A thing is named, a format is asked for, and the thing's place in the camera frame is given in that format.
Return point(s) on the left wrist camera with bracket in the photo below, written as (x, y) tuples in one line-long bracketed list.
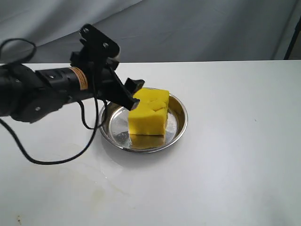
[(96, 45)]

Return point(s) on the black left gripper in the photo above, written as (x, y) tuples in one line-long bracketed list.
[(107, 84)]

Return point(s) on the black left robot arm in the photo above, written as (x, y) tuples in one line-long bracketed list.
[(28, 96)]

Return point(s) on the grey backdrop cloth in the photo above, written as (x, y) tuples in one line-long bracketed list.
[(156, 30)]

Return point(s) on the round stainless steel pan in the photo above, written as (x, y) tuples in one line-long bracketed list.
[(115, 128)]

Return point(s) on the yellow sponge block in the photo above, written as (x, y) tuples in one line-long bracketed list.
[(150, 116)]

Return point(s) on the black stand pole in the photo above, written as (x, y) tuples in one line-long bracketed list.
[(291, 40)]

